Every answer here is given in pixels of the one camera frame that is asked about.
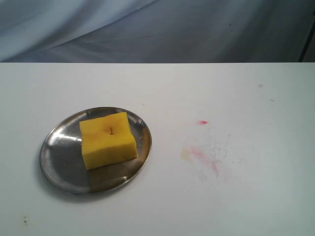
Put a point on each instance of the yellow sponge block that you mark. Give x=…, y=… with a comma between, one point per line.
x=107, y=140

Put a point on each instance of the orange liquid spill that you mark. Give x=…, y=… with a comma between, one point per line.
x=206, y=148

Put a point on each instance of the round stainless steel plate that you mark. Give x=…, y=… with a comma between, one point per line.
x=62, y=163

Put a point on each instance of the grey fabric backdrop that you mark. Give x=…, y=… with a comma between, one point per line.
x=154, y=31

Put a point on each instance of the black stand pole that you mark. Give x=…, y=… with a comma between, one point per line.
x=307, y=43

